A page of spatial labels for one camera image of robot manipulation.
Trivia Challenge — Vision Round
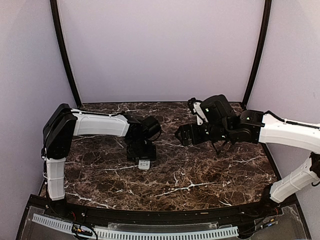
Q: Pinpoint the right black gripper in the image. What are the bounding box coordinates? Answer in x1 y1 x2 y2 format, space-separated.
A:
175 121 233 146

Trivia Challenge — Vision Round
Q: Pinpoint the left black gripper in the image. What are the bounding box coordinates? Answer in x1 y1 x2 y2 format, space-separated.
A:
126 137 156 162

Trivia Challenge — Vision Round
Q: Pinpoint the white remote control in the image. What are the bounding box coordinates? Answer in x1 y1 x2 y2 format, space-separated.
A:
138 159 151 171

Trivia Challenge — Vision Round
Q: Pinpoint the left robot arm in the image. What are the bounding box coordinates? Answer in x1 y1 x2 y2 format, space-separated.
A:
41 103 162 218

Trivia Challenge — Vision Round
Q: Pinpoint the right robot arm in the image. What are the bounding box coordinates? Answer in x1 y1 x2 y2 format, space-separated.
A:
175 94 320 217

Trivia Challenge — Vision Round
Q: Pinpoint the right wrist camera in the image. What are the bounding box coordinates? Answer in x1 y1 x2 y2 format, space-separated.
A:
187 97 208 125

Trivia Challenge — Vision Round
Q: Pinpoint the black front rail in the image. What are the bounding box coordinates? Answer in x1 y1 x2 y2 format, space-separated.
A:
27 194 298 226

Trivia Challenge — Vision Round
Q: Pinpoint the white slotted cable duct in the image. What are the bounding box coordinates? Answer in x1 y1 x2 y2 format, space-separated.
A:
32 214 239 240

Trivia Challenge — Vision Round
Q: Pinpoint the right black frame post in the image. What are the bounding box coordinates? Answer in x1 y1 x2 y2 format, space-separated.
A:
241 0 272 109

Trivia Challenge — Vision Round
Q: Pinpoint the black frame post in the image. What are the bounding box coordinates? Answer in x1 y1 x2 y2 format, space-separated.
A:
241 0 272 109
49 0 82 108

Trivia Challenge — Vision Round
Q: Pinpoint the left black frame post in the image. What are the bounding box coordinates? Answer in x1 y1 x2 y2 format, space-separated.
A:
49 0 82 108

